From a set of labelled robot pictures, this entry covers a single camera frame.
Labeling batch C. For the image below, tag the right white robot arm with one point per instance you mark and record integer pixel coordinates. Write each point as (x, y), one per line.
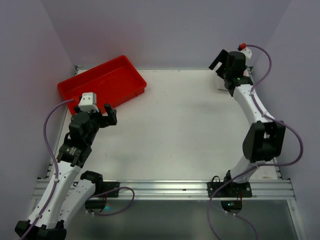
(264, 139)

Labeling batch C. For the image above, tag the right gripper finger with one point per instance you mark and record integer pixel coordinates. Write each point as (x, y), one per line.
(221, 58)
(220, 71)

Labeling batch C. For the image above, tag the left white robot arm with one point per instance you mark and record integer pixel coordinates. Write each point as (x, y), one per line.
(50, 218)

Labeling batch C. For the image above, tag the red plastic tray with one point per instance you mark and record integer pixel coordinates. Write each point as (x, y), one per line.
(114, 82)

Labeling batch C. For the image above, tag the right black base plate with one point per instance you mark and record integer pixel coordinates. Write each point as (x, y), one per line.
(232, 190)

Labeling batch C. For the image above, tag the white mesh laundry bag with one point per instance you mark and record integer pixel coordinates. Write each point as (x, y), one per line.
(220, 84)

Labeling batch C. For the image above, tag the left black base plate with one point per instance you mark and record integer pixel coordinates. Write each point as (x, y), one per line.
(108, 186)

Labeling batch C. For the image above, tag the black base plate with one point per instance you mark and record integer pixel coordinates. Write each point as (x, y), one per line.
(108, 186)
(232, 190)

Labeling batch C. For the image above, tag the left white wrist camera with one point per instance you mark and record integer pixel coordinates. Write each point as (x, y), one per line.
(88, 102)

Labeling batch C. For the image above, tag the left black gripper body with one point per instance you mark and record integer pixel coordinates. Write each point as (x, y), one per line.
(105, 119)

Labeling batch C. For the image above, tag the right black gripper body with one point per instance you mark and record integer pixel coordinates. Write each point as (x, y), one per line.
(222, 69)

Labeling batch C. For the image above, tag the aluminium front rail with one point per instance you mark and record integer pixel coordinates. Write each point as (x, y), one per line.
(196, 190)

